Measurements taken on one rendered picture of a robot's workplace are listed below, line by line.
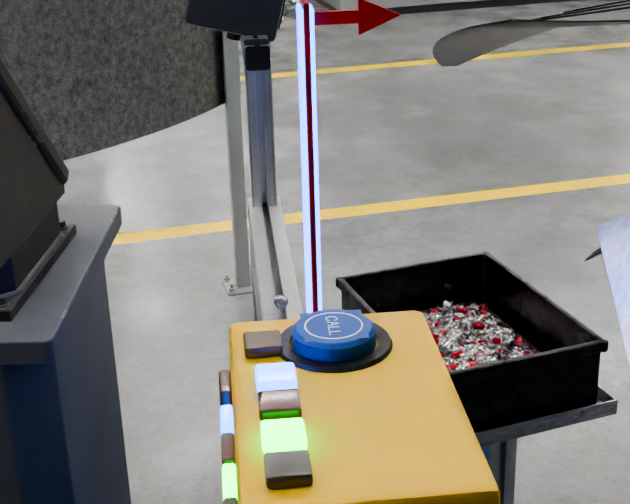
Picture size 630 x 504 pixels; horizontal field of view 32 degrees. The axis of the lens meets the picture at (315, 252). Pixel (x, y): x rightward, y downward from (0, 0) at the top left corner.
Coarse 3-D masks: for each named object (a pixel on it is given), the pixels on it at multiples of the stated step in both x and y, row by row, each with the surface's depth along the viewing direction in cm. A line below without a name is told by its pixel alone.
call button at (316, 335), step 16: (304, 320) 52; (320, 320) 52; (336, 320) 52; (352, 320) 52; (368, 320) 52; (304, 336) 50; (320, 336) 50; (336, 336) 50; (352, 336) 50; (368, 336) 50; (304, 352) 50; (320, 352) 50; (336, 352) 50; (352, 352) 50; (368, 352) 51
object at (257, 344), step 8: (248, 336) 51; (256, 336) 51; (264, 336) 51; (272, 336) 51; (280, 336) 52; (248, 344) 51; (256, 344) 51; (264, 344) 51; (272, 344) 51; (280, 344) 51; (248, 352) 50; (256, 352) 50; (264, 352) 51; (272, 352) 51; (280, 352) 51
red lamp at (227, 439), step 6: (222, 438) 47; (228, 438) 47; (222, 444) 47; (228, 444) 47; (234, 444) 47; (222, 450) 46; (228, 450) 46; (234, 450) 46; (222, 456) 46; (228, 456) 46; (234, 456) 46; (222, 462) 46; (228, 462) 46; (234, 462) 46
